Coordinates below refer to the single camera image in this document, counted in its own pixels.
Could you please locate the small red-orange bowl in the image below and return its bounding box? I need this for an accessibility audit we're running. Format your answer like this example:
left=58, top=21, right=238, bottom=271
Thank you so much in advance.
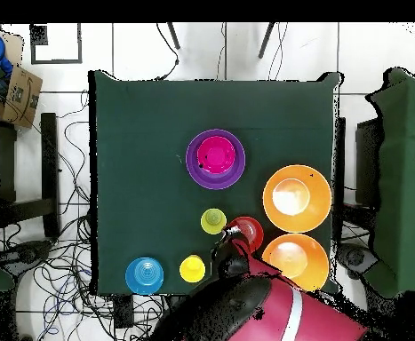
left=225, top=216, right=266, bottom=255

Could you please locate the purple bowl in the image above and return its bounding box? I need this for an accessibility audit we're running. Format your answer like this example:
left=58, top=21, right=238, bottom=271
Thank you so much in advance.
left=185, top=128, right=246, bottom=190

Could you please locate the small pink bowl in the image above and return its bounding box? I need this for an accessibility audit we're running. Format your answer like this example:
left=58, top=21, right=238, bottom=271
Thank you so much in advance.
left=196, top=135, right=237, bottom=175

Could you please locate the pale yellow translucent cup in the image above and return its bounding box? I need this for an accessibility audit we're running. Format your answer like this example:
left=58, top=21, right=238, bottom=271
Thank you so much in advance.
left=200, top=208, right=228, bottom=235

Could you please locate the yellow stepped cup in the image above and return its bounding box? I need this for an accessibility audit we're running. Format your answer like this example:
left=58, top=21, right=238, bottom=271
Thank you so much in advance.
left=179, top=254, right=207, bottom=284

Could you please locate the large orange bowl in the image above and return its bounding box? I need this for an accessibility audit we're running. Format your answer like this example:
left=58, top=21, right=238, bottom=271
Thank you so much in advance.
left=261, top=233, right=331, bottom=293
left=262, top=163, right=333, bottom=234

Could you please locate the small light blue bowl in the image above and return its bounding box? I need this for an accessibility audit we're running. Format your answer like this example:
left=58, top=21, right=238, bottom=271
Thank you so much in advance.
left=124, top=256, right=165, bottom=297

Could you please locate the dark green table cloth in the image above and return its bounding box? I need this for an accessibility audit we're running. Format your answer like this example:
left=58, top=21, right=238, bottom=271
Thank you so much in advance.
left=89, top=70, right=343, bottom=296

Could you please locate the black tripod base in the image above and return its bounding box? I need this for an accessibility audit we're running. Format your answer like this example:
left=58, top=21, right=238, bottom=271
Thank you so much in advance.
left=336, top=241, right=379, bottom=280
left=0, top=239, right=53, bottom=278

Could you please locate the black tripod leg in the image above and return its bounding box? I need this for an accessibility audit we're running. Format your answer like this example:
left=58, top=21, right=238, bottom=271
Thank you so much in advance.
left=166, top=22, right=181, bottom=51
left=257, top=22, right=275, bottom=59

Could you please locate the cardboard box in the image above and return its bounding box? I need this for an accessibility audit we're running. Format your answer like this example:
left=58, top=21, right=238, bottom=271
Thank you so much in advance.
left=0, top=65, right=44, bottom=130

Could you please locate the tangle of floor cables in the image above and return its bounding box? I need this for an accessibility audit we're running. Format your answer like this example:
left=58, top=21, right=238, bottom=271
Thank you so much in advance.
left=0, top=90, right=169, bottom=341

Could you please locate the black metal frame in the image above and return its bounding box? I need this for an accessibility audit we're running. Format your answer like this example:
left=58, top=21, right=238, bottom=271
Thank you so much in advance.
left=0, top=112, right=60, bottom=239
left=334, top=116, right=384, bottom=246

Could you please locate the black cable with plug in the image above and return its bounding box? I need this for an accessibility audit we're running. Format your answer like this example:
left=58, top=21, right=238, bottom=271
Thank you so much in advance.
left=155, top=22, right=180, bottom=82

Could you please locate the black square floor frame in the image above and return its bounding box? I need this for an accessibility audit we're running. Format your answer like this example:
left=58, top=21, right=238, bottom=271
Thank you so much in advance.
left=29, top=23, right=84, bottom=66

